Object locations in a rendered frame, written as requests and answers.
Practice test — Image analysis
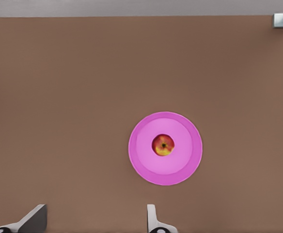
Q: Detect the pink round plate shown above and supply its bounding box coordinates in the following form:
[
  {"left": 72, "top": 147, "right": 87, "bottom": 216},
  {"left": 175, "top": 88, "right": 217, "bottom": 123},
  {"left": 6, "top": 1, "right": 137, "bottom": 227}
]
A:
[{"left": 128, "top": 111, "right": 203, "bottom": 186}]

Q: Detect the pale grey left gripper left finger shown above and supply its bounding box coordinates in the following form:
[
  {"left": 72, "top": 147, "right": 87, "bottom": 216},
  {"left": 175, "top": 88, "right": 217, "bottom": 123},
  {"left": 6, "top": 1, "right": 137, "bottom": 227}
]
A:
[{"left": 0, "top": 204, "right": 47, "bottom": 233}]

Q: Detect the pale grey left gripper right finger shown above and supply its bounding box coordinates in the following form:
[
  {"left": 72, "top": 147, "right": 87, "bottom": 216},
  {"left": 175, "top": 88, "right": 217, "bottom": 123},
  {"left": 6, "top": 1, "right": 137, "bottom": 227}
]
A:
[{"left": 147, "top": 204, "right": 178, "bottom": 233}]

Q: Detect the red yellow apple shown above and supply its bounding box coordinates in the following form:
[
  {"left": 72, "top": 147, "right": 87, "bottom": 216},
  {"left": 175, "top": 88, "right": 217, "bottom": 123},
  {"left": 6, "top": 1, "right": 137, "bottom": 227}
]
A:
[{"left": 151, "top": 133, "right": 175, "bottom": 157}]

